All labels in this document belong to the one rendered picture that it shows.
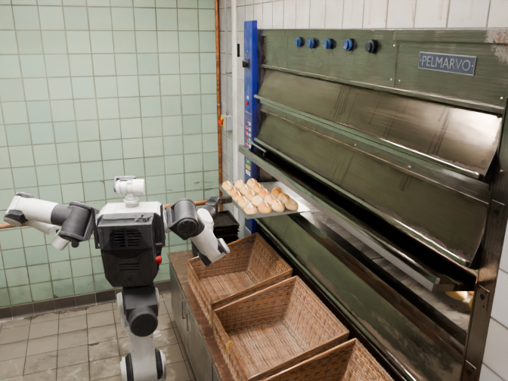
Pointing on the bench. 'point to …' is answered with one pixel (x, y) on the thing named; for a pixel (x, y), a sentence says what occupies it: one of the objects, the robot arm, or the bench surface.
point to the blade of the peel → (272, 209)
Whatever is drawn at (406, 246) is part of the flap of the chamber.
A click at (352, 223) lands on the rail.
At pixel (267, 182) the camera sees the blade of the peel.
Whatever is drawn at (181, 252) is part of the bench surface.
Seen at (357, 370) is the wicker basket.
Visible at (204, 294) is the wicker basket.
